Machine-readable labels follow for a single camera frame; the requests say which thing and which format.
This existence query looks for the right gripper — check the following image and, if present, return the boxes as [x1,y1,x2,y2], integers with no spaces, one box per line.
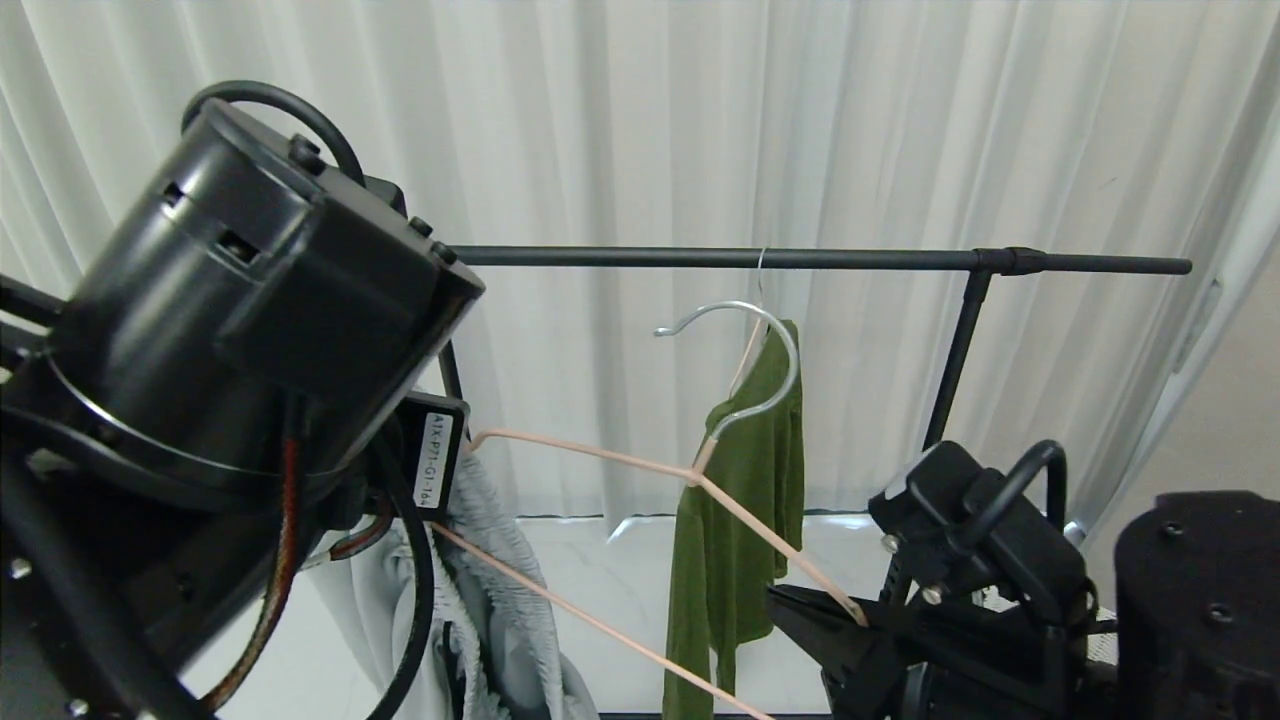
[825,600,1089,720]

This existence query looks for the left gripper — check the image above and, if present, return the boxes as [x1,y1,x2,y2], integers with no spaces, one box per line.
[398,392,471,523]

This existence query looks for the pale grey shorts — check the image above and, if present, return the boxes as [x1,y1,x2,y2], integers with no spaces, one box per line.
[310,455,601,720]

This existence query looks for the pink clothes hanger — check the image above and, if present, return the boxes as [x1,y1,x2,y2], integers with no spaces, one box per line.
[728,248,773,401]
[430,300,871,720]

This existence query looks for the green long-sleeved shirt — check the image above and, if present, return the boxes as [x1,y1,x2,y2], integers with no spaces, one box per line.
[662,320,806,720]

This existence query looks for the black clothes rack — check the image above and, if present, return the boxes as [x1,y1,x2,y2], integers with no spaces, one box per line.
[438,245,1193,720]

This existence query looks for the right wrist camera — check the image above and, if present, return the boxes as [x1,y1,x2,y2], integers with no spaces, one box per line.
[868,440,1096,626]

